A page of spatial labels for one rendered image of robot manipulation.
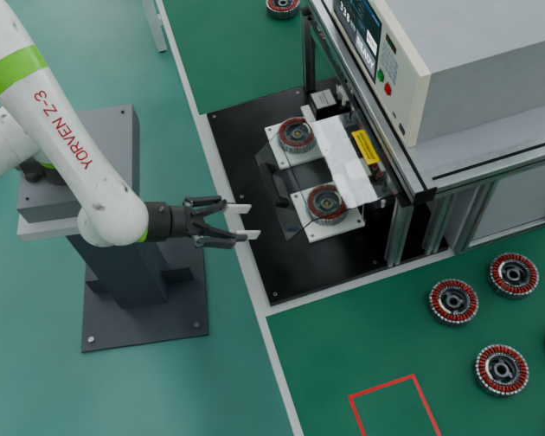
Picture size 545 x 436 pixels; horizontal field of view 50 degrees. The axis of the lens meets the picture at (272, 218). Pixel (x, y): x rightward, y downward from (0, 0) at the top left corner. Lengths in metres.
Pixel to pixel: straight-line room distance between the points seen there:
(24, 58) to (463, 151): 0.85
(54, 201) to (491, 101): 1.10
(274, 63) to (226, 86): 0.17
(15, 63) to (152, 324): 1.37
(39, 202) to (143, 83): 1.47
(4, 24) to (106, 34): 2.19
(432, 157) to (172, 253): 1.42
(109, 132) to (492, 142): 1.02
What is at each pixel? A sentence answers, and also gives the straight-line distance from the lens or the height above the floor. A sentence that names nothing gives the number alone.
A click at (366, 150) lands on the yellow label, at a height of 1.07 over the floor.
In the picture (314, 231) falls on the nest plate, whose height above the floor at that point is 0.78.
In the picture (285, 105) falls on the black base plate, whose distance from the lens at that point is 1.77.
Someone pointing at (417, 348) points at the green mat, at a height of 0.75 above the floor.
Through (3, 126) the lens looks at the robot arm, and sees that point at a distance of 1.52.
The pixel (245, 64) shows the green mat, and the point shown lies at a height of 0.75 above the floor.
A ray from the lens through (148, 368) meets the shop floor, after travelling 2.26.
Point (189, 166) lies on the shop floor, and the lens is 2.64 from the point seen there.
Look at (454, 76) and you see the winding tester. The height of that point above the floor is 1.29.
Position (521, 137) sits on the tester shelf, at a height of 1.11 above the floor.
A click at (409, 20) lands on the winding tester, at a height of 1.32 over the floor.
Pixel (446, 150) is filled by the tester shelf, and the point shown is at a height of 1.11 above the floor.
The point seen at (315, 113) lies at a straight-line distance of 1.57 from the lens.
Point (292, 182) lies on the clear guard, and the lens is 1.25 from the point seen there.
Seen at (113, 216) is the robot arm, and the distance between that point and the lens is 1.15.
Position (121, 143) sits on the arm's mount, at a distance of 1.69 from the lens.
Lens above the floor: 2.09
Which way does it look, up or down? 59 degrees down
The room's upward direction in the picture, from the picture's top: 8 degrees counter-clockwise
